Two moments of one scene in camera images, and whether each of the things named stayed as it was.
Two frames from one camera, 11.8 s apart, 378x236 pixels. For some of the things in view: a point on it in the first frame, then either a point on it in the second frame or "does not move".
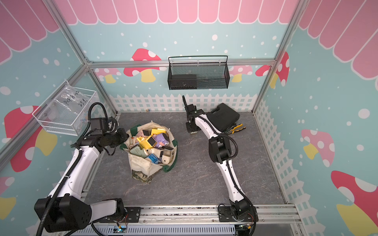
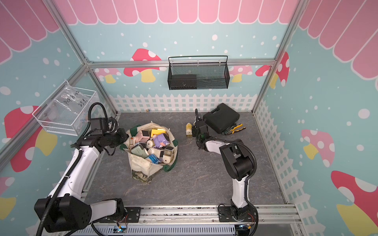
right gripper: (189, 129) → (194, 131)
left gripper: (123, 136) does not move
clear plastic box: (67, 112) does not move
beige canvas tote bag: (142, 169) does not move
